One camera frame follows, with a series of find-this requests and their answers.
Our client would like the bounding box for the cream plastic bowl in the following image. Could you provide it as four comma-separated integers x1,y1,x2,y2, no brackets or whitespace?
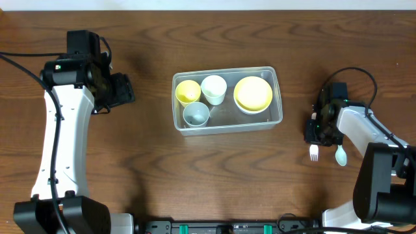
234,98,272,115

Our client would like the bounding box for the grey plastic cup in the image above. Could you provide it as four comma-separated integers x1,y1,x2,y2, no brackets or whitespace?
183,102,210,128

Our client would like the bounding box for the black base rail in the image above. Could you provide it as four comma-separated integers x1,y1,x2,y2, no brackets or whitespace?
133,215,320,234

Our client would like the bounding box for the yellow plastic bowl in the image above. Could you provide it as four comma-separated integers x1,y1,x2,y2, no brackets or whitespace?
233,76,273,111

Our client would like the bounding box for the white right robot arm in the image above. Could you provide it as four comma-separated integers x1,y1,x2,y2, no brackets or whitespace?
304,83,415,229

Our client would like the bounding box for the cream plastic cup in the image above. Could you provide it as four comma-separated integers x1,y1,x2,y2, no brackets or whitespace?
201,75,228,105

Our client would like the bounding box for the white plastic fork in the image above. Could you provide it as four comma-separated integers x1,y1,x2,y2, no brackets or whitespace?
309,112,319,162

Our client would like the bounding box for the yellow plastic cup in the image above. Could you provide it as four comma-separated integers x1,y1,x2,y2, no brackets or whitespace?
175,80,202,107

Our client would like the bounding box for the mint green plastic spoon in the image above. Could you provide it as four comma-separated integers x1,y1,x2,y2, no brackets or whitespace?
335,145,347,166

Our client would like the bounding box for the clear plastic container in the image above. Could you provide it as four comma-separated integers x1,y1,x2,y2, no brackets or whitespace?
172,66,283,136

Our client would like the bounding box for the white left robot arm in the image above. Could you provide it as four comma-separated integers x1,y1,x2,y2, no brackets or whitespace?
13,30,135,233

